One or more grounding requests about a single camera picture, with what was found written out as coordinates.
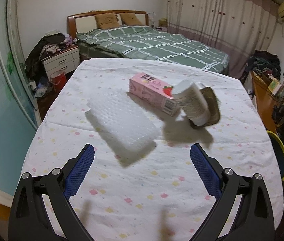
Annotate dark clothes on nightstand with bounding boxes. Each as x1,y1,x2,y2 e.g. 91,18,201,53
25,33,65,82

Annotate white bubble foam sheet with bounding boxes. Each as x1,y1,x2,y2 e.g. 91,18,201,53
87,89,160,152

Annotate white dotted table cloth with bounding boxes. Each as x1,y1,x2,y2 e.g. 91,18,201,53
22,58,284,240

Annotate green plaid duvet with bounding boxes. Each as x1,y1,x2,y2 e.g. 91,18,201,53
76,26,229,74

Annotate red bucket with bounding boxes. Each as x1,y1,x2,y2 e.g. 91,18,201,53
50,70,67,92

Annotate right brown pillow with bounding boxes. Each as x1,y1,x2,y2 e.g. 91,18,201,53
120,12,144,26

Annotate pink white curtain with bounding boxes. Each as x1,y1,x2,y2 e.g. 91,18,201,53
167,0,279,78

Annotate brown plastic tray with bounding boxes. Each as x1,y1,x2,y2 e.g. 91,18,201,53
189,87,221,129

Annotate wooden bed headboard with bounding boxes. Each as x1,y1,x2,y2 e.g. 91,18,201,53
67,10,149,39

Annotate yellow rimmed trash bin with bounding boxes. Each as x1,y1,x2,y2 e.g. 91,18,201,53
267,131,284,182

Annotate white cylindrical container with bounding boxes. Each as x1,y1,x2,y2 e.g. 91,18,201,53
171,80,210,126

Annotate sliding glass wardrobe door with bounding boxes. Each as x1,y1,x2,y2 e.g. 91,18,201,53
0,0,39,207

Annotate left brown pillow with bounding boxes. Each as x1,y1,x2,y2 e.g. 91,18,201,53
95,12,120,29

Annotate pink strawberry milk carton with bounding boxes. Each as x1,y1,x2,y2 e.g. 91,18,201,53
129,72,179,116

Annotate brown pillow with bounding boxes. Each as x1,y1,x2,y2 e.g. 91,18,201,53
95,12,120,29
120,12,144,26

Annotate white bedside drawer cabinet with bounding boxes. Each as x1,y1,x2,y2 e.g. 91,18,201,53
42,45,81,78

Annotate clothes pile on cabinet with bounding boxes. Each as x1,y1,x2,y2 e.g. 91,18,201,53
245,50,281,80

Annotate wooden side cabinet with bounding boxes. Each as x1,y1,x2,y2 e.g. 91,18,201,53
244,71,284,134

